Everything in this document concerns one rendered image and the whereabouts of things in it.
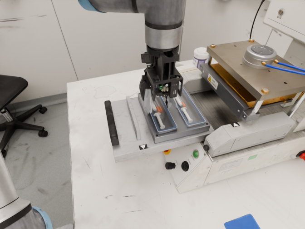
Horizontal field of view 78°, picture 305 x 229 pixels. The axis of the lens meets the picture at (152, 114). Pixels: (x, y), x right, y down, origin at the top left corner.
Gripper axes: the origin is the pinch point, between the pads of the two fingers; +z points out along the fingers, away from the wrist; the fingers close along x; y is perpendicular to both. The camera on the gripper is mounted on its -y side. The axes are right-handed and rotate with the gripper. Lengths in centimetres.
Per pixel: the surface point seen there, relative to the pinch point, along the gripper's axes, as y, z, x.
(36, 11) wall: -145, 10, -56
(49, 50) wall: -145, 43, -58
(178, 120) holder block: 5.8, 1.6, 4.3
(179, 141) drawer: 10.9, 4.2, 3.0
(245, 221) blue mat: 30.2, 26.0, 19.2
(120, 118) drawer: -2.3, 4.2, -11.5
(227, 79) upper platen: -0.6, -4.8, 22.3
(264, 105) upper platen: 10.1, -1.8, 28.8
